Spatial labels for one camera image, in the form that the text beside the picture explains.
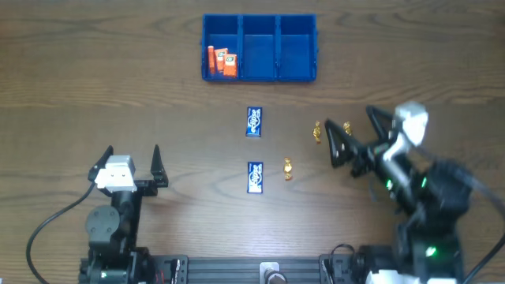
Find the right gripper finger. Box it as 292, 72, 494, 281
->
365, 105, 395, 140
324, 118, 358, 169

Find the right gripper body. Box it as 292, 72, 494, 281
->
350, 141, 386, 178

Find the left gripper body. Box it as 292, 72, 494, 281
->
132, 179, 167, 197

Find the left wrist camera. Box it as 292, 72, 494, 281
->
94, 155, 138, 194

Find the black cable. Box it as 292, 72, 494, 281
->
25, 181, 98, 284
417, 144, 505, 284

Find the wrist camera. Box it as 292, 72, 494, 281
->
94, 155, 138, 194
381, 101, 430, 163

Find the blue tray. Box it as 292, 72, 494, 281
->
201, 13, 318, 83

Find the blue candy pack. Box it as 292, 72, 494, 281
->
245, 106, 263, 138
247, 161, 264, 195

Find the orange candy box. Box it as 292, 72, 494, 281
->
214, 47, 229, 73
223, 54, 238, 78
207, 45, 217, 75

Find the mounting rail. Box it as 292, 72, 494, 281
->
78, 244, 399, 284

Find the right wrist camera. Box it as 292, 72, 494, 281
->
381, 101, 430, 163

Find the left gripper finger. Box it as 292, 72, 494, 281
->
150, 144, 170, 188
88, 145, 114, 182

